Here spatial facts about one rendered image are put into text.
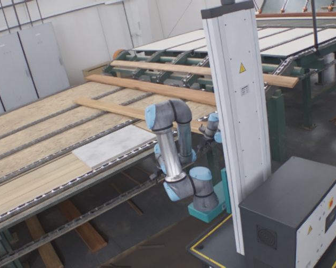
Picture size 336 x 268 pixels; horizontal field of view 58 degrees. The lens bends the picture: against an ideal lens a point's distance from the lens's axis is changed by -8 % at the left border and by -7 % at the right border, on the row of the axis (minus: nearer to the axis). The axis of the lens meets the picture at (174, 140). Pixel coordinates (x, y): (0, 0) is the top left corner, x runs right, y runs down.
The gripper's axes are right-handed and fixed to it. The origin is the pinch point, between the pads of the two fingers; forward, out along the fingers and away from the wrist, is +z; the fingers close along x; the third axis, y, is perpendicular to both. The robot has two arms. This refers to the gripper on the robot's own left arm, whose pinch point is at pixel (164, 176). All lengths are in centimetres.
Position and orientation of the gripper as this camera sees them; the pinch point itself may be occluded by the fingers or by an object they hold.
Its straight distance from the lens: 221.7
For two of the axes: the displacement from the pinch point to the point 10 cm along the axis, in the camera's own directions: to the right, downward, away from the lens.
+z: 0.5, 6.7, 7.4
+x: -7.7, 5.0, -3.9
